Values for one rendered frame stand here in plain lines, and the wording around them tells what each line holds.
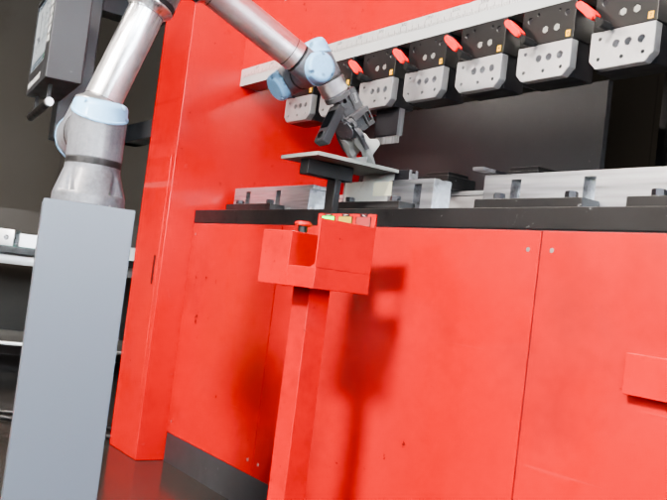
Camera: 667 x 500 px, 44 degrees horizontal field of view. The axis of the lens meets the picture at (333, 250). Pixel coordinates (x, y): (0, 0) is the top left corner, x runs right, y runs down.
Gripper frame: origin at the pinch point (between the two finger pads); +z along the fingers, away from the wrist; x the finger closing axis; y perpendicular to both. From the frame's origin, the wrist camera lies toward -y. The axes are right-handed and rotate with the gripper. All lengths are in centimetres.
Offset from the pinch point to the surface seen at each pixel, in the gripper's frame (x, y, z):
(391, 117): -1.2, 14.5, -6.4
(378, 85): 1.8, 17.3, -15.1
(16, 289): 355, -34, 49
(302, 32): 47, 33, -33
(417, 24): -11.4, 27.4, -26.1
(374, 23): 7.9, 30.1, -29.1
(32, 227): 353, -6, 22
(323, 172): -1.2, -13.1, -5.2
